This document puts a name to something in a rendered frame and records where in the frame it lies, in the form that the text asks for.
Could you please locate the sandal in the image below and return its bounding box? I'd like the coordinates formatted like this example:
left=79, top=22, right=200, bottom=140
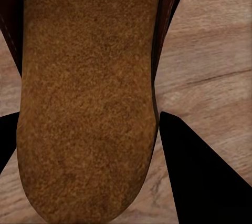
left=0, top=0, right=180, bottom=224

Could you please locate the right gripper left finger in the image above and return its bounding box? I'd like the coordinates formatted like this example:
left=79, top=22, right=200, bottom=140
left=0, top=112, right=19, bottom=174

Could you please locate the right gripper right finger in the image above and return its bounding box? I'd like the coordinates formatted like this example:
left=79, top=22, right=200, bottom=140
left=159, top=111, right=252, bottom=224

